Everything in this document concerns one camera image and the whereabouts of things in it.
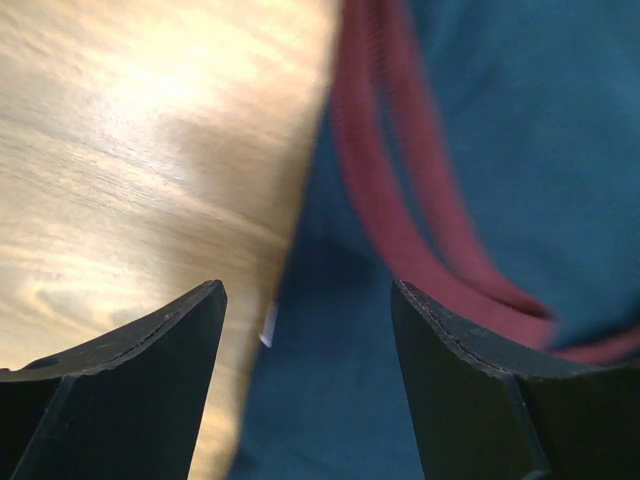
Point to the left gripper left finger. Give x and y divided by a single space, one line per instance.
125 405

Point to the navy tank top maroon trim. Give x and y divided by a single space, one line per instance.
485 153

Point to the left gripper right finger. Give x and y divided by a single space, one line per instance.
484 407

